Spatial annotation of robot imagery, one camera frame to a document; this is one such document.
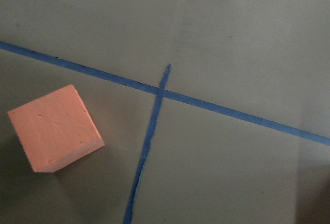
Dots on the orange foam block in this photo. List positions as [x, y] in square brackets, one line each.
[55, 130]

